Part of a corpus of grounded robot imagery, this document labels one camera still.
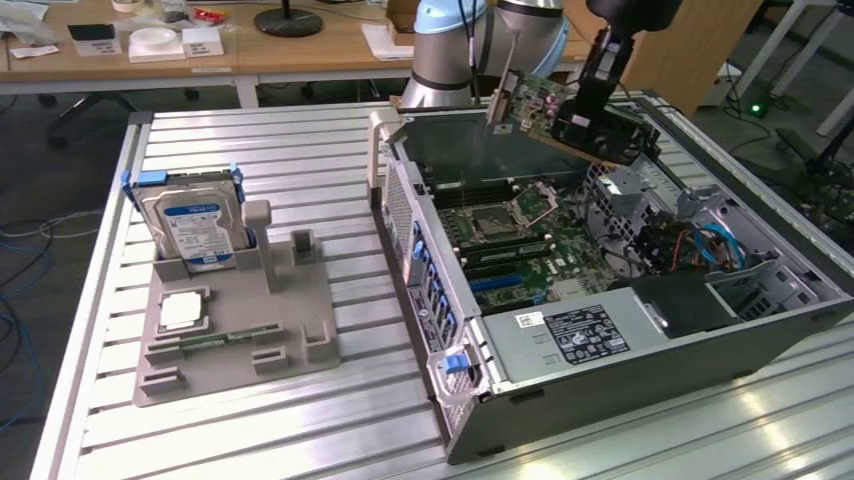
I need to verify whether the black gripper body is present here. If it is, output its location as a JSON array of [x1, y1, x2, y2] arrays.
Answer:
[[585, 0, 684, 45]]

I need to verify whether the green graphics card black cooler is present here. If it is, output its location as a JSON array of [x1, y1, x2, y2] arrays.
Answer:
[[484, 27, 660, 169]]

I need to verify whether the wooden cabinet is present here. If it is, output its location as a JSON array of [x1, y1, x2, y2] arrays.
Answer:
[[573, 0, 767, 121]]

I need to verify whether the perforated silver drive cage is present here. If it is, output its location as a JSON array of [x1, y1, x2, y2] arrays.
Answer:
[[578, 159, 680, 241]]

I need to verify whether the power strip with green light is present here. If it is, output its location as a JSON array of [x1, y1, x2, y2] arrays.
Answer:
[[737, 97, 776, 121]]

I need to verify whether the metal socket cover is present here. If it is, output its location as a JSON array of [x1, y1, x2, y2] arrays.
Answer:
[[508, 180, 564, 221]]

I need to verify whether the black RAM slot row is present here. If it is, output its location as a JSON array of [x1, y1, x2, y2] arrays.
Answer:
[[426, 180, 520, 202]]

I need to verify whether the metal CPU socket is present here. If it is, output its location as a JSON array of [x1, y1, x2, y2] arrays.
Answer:
[[466, 202, 533, 242]]

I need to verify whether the brown cardboard box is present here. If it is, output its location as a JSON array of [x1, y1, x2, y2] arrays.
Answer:
[[386, 0, 424, 34]]

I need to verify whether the white paper stack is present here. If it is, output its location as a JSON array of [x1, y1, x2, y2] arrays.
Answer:
[[361, 22, 420, 61]]

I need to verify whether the green motherboard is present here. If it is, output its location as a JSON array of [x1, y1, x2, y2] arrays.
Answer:
[[426, 172, 642, 314]]

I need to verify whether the black equipment stand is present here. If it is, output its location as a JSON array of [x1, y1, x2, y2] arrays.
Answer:
[[777, 127, 854, 221]]

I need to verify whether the black installed RAM stick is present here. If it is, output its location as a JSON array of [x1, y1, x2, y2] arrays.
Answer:
[[457, 241, 557, 268]]

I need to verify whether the blue expansion slot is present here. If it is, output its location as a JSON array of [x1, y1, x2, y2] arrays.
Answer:
[[469, 275, 525, 294]]

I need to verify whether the black round lamp base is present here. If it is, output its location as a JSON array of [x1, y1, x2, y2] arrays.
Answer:
[[251, 0, 326, 39]]

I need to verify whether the silver disk bay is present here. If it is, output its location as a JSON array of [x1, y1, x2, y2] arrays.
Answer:
[[705, 259, 840, 321]]

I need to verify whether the silver power supply unit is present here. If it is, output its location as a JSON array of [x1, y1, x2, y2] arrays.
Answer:
[[478, 287, 670, 387]]

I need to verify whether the red packet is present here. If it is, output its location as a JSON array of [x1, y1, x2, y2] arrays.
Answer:
[[191, 5, 230, 27]]

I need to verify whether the small white box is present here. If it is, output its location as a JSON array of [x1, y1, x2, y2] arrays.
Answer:
[[181, 27, 226, 58]]

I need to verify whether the dark grey open PC case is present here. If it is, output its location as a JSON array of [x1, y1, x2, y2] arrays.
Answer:
[[368, 89, 854, 467]]

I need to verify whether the hard disk with blue carrier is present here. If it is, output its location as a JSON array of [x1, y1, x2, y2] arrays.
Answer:
[[122, 168, 261, 275]]

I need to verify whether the white box with tape roll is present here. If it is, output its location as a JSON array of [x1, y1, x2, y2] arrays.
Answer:
[[127, 27, 187, 64]]

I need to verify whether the grey printed parts rack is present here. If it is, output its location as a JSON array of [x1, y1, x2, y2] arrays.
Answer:
[[133, 198, 344, 409]]

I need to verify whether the white box with black label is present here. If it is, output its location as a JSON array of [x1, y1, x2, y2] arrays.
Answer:
[[66, 23, 126, 57]]

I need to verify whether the green loose RAM stick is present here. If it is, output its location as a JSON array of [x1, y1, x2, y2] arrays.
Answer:
[[178, 329, 262, 352]]

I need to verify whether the silver CPU chip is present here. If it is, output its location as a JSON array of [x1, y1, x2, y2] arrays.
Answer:
[[159, 293, 210, 332]]

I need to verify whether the wooden desk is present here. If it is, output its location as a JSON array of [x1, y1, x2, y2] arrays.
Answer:
[[0, 0, 606, 96]]

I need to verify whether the black office chair base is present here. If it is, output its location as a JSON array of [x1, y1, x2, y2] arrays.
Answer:
[[39, 92, 142, 149]]

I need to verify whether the clear plastic bag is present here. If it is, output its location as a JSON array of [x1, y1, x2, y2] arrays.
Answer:
[[0, 0, 57, 44]]

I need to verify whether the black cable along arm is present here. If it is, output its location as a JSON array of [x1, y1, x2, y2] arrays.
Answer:
[[457, 0, 484, 106]]

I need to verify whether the white table frame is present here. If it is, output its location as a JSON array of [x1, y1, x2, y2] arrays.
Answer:
[[727, 0, 854, 136]]

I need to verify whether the red wire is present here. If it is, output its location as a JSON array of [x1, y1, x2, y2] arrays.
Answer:
[[672, 230, 703, 266]]

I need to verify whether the blue SATA wire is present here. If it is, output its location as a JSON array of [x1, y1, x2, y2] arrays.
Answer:
[[693, 223, 751, 271]]

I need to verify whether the white floor cable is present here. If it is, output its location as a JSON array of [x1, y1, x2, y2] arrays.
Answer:
[[0, 209, 102, 240]]

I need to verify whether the blue floor cable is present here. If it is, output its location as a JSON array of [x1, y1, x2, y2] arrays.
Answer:
[[0, 239, 59, 426]]

